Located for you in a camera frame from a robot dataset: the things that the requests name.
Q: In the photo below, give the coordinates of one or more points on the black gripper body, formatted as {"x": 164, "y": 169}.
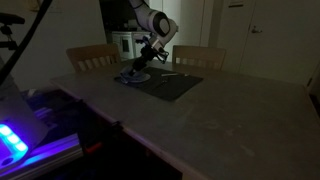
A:
{"x": 145, "y": 59}

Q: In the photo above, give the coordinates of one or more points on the blue towel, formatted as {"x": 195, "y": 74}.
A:
{"x": 126, "y": 77}

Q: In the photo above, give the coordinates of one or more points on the white round plate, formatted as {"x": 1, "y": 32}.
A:
{"x": 144, "y": 78}

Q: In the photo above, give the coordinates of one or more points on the small door sign plate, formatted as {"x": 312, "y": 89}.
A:
{"x": 236, "y": 3}

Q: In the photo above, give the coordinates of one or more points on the white kitchen cabinet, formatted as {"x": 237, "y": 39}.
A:
{"x": 136, "y": 53}

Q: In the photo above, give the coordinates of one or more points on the white oven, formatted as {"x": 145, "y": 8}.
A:
{"x": 120, "y": 45}

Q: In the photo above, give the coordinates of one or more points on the light-coloured utensil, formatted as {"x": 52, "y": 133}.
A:
{"x": 170, "y": 74}

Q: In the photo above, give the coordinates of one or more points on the dark placemat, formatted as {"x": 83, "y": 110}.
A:
{"x": 173, "y": 88}

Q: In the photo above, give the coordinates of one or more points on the light wooden slat-back chair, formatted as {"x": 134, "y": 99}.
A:
{"x": 93, "y": 53}
{"x": 200, "y": 55}

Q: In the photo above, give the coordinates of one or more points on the white door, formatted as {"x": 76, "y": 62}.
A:
{"x": 283, "y": 40}

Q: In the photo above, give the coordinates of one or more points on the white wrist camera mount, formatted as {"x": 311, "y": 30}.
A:
{"x": 143, "y": 40}

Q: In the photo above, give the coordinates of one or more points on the aluminium stand frame rail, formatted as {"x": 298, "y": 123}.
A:
{"x": 50, "y": 153}

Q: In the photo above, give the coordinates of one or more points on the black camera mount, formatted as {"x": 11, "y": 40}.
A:
{"x": 8, "y": 30}

